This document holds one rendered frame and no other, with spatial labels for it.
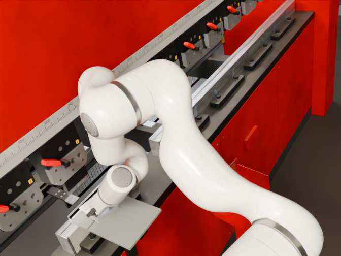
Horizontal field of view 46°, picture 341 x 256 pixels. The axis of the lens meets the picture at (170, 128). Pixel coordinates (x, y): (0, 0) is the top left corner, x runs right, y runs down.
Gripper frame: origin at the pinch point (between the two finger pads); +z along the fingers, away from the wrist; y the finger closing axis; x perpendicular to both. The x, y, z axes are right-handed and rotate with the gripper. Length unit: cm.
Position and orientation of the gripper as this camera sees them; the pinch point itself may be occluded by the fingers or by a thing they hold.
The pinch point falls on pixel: (101, 206)
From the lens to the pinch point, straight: 142.7
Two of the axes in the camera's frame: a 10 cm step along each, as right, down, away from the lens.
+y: -6.8, 5.2, -5.2
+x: 6.6, 7.4, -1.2
